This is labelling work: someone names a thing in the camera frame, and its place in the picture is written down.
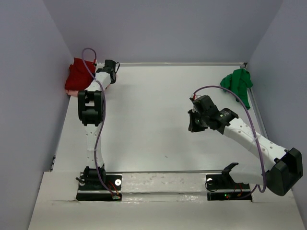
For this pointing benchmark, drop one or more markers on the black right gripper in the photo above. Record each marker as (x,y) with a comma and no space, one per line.
(193,127)

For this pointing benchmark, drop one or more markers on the red t-shirt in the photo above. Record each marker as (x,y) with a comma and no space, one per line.
(79,78)

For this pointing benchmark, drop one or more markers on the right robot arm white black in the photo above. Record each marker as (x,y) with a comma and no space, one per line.
(279,169)

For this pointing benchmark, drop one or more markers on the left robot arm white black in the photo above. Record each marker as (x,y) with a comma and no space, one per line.
(92,113)

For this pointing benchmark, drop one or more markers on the folded pink t-shirt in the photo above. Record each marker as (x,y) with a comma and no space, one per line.
(74,92)

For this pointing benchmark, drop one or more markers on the green t-shirt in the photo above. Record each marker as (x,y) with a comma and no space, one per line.
(238,82)

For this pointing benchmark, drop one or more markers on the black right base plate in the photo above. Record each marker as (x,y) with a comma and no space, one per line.
(221,187)

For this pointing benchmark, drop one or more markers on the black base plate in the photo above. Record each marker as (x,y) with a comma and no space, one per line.
(95,191)
(221,187)

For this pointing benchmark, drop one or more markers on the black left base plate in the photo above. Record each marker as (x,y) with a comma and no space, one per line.
(95,191)

